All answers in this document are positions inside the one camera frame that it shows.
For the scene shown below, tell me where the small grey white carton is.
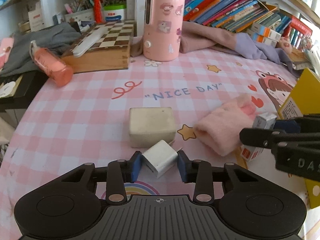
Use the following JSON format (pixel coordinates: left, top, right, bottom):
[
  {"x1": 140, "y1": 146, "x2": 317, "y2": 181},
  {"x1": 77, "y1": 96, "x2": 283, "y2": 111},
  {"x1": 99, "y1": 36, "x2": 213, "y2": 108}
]
[{"x1": 239, "y1": 113, "x2": 277, "y2": 161}]

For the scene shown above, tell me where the white power adapter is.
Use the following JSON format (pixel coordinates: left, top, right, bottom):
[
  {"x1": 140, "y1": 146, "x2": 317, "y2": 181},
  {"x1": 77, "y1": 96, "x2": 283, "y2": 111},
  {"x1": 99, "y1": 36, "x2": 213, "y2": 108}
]
[{"x1": 142, "y1": 140, "x2": 178, "y2": 178}]

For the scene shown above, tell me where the white foam block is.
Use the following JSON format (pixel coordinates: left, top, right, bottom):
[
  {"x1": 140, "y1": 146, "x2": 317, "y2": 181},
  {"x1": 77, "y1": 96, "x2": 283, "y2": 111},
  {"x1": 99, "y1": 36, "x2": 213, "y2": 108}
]
[{"x1": 129, "y1": 107, "x2": 176, "y2": 148}]

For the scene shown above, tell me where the yellow cardboard box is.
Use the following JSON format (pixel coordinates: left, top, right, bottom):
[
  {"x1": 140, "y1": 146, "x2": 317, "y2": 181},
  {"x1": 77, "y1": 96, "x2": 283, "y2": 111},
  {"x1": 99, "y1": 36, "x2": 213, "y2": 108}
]
[{"x1": 278, "y1": 69, "x2": 319, "y2": 209}]

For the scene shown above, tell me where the pink checkered tablecloth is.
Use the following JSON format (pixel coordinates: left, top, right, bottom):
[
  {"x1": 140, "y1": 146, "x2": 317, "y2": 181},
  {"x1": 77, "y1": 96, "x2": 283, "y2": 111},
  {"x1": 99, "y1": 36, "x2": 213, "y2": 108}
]
[{"x1": 1, "y1": 49, "x2": 308, "y2": 239}]

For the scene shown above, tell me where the pink pig plush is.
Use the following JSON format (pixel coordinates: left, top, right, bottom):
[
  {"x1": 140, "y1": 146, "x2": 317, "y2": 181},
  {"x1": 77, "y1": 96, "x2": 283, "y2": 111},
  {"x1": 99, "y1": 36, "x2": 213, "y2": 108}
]
[{"x1": 277, "y1": 36, "x2": 292, "y2": 55}]

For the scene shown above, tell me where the red thick dictionary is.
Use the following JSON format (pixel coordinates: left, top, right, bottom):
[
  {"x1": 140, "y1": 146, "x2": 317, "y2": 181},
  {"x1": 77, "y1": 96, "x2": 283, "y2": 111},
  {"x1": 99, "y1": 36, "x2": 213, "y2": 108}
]
[{"x1": 290, "y1": 15, "x2": 312, "y2": 37}]

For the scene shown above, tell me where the orange white medicine box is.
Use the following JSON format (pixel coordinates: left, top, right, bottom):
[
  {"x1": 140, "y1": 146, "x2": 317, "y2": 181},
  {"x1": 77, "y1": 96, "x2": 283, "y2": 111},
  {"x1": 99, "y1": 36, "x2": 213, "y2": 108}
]
[{"x1": 251, "y1": 22, "x2": 281, "y2": 42}]

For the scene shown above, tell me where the white wooden bookshelf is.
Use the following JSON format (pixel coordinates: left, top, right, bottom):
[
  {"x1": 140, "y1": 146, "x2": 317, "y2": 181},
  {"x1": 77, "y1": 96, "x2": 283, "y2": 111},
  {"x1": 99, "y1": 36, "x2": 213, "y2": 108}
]
[{"x1": 0, "y1": 0, "x2": 320, "y2": 38}]

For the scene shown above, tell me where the pink purple folded cloth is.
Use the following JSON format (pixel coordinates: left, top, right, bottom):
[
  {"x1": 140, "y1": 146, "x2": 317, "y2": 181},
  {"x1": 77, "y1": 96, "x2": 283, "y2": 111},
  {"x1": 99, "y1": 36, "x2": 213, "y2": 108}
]
[{"x1": 130, "y1": 21, "x2": 301, "y2": 78}]

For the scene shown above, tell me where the orange pink liquid bottle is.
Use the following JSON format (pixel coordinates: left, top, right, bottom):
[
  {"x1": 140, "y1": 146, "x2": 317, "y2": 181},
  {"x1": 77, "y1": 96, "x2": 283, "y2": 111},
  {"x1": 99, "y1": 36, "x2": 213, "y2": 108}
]
[{"x1": 29, "y1": 40, "x2": 74, "y2": 87}]

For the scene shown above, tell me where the row of colourful books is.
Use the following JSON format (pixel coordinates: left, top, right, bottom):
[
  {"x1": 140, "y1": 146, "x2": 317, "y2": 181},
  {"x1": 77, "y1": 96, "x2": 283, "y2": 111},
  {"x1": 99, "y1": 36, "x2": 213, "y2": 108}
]
[{"x1": 183, "y1": 0, "x2": 291, "y2": 34}]

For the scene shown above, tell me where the grey folded garment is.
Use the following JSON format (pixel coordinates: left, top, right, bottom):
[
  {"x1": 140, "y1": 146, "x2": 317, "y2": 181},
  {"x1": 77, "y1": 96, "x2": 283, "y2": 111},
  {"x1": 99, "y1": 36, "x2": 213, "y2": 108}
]
[{"x1": 1, "y1": 22, "x2": 81, "y2": 77}]

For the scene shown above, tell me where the white flat case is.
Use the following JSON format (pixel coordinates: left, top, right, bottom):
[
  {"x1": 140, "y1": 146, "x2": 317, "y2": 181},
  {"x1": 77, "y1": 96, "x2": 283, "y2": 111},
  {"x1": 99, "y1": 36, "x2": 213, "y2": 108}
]
[{"x1": 72, "y1": 26, "x2": 108, "y2": 57}]

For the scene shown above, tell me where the wooden chess board box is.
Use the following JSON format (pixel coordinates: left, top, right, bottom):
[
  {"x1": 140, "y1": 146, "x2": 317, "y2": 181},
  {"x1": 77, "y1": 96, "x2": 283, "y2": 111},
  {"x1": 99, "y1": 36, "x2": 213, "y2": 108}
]
[{"x1": 61, "y1": 20, "x2": 135, "y2": 73}]

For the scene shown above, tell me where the pink cylindrical humidifier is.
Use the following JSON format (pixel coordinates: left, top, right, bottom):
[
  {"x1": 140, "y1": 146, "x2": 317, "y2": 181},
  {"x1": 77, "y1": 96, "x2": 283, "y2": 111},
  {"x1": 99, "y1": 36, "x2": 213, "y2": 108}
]
[{"x1": 143, "y1": 0, "x2": 185, "y2": 62}]

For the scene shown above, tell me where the pink glove on garment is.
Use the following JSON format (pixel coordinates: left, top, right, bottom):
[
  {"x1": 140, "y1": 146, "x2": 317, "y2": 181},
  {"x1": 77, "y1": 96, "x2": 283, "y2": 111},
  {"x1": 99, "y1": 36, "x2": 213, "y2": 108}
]
[{"x1": 0, "y1": 37, "x2": 14, "y2": 69}]

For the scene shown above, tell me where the white green-lid jar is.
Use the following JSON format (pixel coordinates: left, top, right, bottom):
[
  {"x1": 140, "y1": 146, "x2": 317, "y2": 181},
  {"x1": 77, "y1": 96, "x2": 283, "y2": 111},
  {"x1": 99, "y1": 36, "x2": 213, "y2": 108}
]
[{"x1": 104, "y1": 3, "x2": 126, "y2": 22}]

